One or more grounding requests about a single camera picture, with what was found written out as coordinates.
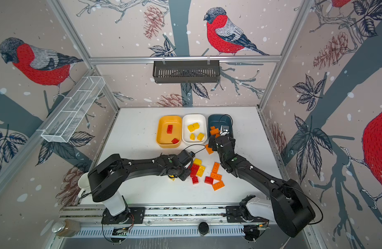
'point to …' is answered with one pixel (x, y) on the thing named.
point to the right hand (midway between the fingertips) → (219, 135)
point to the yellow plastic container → (163, 139)
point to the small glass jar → (66, 227)
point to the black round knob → (203, 227)
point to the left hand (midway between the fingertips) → (189, 170)
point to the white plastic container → (190, 119)
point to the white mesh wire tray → (59, 129)
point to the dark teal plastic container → (217, 121)
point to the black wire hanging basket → (184, 71)
